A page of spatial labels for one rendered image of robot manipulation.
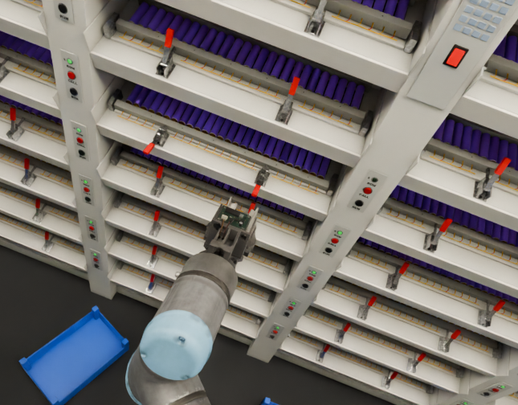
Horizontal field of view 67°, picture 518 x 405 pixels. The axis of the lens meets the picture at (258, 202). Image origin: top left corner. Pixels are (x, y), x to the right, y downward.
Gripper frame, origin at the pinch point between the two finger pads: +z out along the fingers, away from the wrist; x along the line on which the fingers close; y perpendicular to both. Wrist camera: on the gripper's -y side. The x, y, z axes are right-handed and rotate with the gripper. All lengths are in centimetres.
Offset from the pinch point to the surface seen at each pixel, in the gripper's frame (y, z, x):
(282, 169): 2.9, 18.3, -4.4
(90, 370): -98, 6, 34
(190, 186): -16.7, 24.6, 18.1
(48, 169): -33, 28, 65
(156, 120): 2.9, 18.2, 28.5
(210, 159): -0.8, 16.5, 12.7
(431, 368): -56, 30, -78
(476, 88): 36.7, 9.2, -30.4
